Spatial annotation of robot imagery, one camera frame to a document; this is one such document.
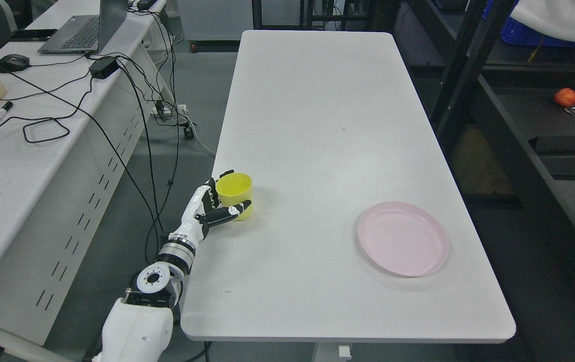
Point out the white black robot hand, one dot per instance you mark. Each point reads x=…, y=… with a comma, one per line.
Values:
x=204, y=211

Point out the white side desk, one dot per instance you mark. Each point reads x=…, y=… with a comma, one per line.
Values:
x=63, y=148

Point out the orange toy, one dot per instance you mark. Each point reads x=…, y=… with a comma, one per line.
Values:
x=565, y=97

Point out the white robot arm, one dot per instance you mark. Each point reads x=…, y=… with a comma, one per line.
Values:
x=140, y=324

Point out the pink plastic plate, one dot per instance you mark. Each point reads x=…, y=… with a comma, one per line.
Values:
x=403, y=239

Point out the white power strip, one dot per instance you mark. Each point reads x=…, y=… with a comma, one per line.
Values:
x=165, y=112

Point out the black computer mouse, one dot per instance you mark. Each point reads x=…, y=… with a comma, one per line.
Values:
x=14, y=63

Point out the black metal shelf rack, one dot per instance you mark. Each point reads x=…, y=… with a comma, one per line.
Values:
x=511, y=101

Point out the white cloth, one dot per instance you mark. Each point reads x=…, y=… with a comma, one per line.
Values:
x=553, y=18

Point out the blue plastic crate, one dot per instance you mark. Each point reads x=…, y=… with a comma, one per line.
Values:
x=516, y=33

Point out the black power adapter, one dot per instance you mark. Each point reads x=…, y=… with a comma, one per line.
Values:
x=104, y=67

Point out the yellow plastic cup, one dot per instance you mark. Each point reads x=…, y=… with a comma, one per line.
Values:
x=234, y=188

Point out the white table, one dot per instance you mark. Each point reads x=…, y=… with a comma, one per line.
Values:
x=328, y=124

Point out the grey laptop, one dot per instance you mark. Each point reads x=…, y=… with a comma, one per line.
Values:
x=89, y=33

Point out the black smartphone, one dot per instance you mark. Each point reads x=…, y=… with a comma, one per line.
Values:
x=32, y=35

